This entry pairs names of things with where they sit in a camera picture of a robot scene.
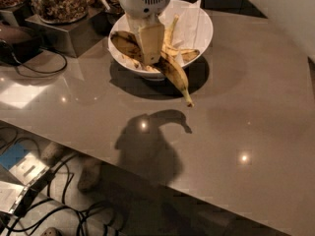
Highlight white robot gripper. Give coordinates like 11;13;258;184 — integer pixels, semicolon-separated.
118;0;170;65

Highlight small banana green stem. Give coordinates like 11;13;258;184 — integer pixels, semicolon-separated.
164;14;179;46

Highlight black appliance cable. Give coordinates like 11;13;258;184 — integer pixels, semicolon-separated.
9;46;69;76

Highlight glass jar of nuts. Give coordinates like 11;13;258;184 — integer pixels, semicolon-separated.
31;0;88;25

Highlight black floor cables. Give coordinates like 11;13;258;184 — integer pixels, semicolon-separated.
0;125;127;236

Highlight left shoe under table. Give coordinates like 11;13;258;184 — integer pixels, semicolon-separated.
40;142;65;165

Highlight steel box stand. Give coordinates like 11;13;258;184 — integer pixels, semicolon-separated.
26;8;111;58

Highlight right shoe under table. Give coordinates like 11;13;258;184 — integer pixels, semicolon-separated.
77;157;101;192

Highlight dark brown appliance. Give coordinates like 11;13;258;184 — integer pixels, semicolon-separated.
0;24;41;65

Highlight dark cup with tongs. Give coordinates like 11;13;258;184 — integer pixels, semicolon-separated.
99;0;124;25

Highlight silver electronics box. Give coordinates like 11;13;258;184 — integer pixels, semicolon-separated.
0;144;49;215

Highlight shoe under table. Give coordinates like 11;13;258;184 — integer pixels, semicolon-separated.
77;157;101;192
40;142;65;165

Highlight right lower banana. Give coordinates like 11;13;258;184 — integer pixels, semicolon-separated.
162;45;200;63

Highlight white ceramic bowl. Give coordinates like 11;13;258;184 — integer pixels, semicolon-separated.
108;0;214;81

